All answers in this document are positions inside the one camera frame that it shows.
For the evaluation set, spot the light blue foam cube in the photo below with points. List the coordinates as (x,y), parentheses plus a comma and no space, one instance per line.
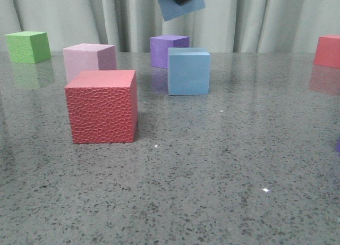
(188,71)

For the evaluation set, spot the purple cube at edge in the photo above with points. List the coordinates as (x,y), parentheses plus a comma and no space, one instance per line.
(338,145)

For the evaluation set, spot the light blue chipped cube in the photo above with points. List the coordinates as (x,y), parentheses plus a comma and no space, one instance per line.
(171,10)

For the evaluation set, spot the green foam cube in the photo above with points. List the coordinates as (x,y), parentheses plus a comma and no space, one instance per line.
(28,47)

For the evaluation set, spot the grey-green curtain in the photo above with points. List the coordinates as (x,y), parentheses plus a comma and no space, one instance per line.
(222,26)

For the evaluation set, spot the large red textured cube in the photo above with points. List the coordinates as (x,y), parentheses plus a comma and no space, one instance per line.
(102,106)

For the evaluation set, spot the red cube far right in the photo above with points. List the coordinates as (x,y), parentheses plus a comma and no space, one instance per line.
(327,52)

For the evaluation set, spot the pink foam cube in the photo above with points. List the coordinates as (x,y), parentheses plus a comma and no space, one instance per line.
(81,57)

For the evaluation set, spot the purple foam cube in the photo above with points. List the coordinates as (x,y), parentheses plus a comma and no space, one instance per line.
(159,46)

